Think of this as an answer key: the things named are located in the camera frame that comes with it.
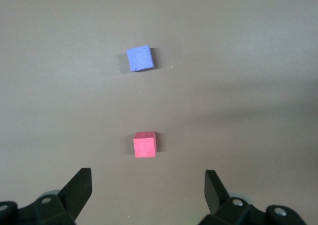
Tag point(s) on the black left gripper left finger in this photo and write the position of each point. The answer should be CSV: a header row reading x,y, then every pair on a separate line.
x,y
74,197

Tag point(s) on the brown table cover sheet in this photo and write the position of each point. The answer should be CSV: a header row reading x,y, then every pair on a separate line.
x,y
223,36

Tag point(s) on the red foam block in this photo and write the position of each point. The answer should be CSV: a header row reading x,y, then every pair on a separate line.
x,y
145,146

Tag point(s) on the purple foam block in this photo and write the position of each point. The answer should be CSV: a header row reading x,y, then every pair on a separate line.
x,y
140,58

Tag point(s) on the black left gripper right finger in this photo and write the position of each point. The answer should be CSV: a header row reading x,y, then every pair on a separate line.
x,y
218,202

